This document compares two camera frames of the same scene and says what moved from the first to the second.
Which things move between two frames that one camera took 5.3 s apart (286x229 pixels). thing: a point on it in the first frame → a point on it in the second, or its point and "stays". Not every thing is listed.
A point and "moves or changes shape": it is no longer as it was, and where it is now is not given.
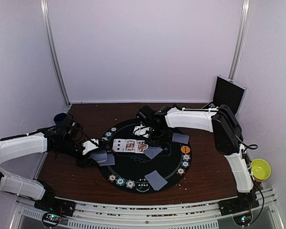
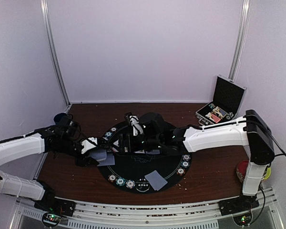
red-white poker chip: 112,178 stays
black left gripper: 83,162 stays
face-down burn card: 152,151 moves or changes shape
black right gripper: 154,142 → 127,138
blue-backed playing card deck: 99,155 stays
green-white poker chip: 120,182 stays
